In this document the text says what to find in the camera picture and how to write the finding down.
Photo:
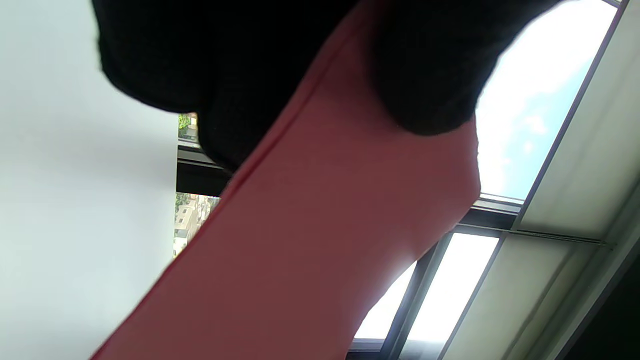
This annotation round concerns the person's left hand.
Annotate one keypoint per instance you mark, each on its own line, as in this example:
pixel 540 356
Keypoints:
pixel 225 65

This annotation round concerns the stack of pink paper sheets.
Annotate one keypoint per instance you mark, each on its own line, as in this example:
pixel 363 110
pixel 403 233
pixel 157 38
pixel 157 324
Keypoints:
pixel 325 225

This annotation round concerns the dark window frame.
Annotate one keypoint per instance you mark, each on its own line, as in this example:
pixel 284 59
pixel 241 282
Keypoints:
pixel 200 180

